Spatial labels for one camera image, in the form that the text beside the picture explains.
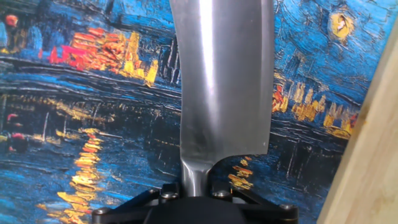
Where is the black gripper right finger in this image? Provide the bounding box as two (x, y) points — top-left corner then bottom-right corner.
(211, 181), (299, 224)

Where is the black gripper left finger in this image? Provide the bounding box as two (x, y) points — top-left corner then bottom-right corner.
(91, 182), (181, 224)

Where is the steel cleaver knife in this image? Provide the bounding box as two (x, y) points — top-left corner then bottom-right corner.
(169, 0), (275, 197)

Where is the bamboo cutting board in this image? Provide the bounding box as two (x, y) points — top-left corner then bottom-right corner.
(316, 18), (398, 224)

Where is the starry night print tablecloth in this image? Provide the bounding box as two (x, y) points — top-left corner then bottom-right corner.
(0, 0), (398, 224)

